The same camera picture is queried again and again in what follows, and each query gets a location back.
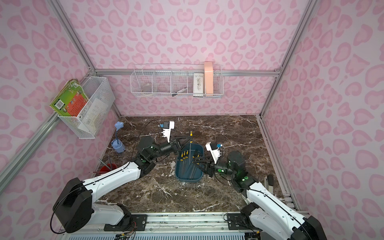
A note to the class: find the red pen cup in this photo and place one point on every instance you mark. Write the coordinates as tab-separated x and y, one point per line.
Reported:
106	167

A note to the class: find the white wire wall basket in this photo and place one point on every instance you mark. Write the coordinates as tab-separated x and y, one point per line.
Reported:
161	80

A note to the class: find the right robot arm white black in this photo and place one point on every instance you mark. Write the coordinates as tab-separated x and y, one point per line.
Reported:
265	211

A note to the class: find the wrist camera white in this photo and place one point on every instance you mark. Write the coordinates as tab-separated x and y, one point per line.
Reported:
215	150
167	127

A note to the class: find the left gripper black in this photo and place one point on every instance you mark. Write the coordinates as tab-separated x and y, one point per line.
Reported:
175	145

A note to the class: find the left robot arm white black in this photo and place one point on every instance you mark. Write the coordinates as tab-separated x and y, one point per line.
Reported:
77	205

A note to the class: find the pink box in basket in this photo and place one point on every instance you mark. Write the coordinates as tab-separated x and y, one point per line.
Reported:
209	78

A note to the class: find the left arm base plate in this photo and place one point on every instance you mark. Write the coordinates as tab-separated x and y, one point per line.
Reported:
128	223

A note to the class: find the white mesh side basket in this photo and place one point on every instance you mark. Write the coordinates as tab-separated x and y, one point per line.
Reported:
94	88

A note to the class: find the blue desk lamp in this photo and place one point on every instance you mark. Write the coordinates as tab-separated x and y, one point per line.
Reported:
117	144

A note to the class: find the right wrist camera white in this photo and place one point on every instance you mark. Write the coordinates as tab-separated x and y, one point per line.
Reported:
215	150

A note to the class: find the green red booklet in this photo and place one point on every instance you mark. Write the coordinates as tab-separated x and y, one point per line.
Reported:
70	100

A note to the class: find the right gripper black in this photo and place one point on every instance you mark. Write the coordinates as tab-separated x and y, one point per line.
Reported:
208	166

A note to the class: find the white card in basket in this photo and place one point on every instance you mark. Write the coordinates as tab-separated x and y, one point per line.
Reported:
198	85

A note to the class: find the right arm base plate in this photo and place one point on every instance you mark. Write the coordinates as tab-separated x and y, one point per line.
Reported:
238	221

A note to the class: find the teal plastic storage box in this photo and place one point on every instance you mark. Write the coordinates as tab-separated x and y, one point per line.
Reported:
187	169

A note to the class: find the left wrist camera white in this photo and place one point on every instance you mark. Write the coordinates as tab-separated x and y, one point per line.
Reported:
167	127

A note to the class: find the white paper in mesh basket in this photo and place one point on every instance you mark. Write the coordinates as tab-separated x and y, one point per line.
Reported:
93	117

